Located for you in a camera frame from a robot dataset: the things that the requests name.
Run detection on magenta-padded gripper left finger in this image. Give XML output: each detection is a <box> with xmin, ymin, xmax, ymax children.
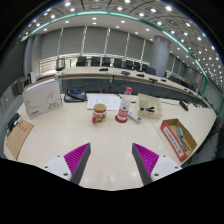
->
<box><xmin>42</xmin><ymin>142</ymin><xmax>92</xmax><ymax>186</ymax></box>

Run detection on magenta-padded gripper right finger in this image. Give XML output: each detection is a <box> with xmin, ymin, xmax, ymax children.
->
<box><xmin>131</xmin><ymin>143</ymin><xmax>183</xmax><ymax>185</ymax></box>

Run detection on clear red-capped water bottle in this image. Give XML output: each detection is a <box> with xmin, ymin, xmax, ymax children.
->
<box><xmin>117</xmin><ymin>86</ymin><xmax>133</xmax><ymax>123</ymax></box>

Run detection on open cardboard box red label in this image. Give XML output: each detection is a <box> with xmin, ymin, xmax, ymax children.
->
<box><xmin>159</xmin><ymin>118</ymin><xmax>198</xmax><ymax>163</ymax></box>

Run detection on small teal tool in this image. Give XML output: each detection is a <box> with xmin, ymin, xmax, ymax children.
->
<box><xmin>176</xmin><ymin>126</ymin><xmax>185</xmax><ymax>140</ymax></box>

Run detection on white rectangular remote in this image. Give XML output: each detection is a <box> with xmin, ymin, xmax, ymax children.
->
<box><xmin>127</xmin><ymin>111</ymin><xmax>143</xmax><ymax>124</ymax></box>

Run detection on black tool in tray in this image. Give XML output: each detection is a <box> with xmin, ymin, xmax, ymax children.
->
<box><xmin>139</xmin><ymin>106</ymin><xmax>155</xmax><ymax>113</ymax></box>

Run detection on flat round red coaster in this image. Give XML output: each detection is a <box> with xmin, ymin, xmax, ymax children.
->
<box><xmin>114</xmin><ymin>114</ymin><xmax>129</xmax><ymax>124</ymax></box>

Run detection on red and cream mug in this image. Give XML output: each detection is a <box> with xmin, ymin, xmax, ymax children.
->
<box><xmin>91</xmin><ymin>103</ymin><xmax>108</xmax><ymax>125</ymax></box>

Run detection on flat brown cardboard piece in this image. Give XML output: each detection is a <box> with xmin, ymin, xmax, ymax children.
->
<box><xmin>5</xmin><ymin>119</ymin><xmax>35</xmax><ymax>161</ymax></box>

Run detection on black desk phone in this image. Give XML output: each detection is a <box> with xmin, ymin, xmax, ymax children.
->
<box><xmin>63</xmin><ymin>87</ymin><xmax>88</xmax><ymax>103</ymax></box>

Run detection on white printed paper sheet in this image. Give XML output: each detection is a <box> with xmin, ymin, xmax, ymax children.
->
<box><xmin>86</xmin><ymin>93</ymin><xmax>123</xmax><ymax>111</ymax></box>

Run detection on black desk device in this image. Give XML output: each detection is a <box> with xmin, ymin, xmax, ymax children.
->
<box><xmin>6</xmin><ymin>112</ymin><xmax>23</xmax><ymax>131</ymax></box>

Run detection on long curved conference desk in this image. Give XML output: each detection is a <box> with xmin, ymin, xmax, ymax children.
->
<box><xmin>54</xmin><ymin>66</ymin><xmax>208</xmax><ymax>108</ymax></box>

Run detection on row of black office chairs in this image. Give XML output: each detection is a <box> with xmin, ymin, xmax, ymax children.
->
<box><xmin>75</xmin><ymin>55</ymin><xmax>158</xmax><ymax>75</ymax></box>

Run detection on round ceiling lights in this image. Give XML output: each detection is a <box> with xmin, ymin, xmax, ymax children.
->
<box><xmin>23</xmin><ymin>0</ymin><xmax>223</xmax><ymax>88</ymax></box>

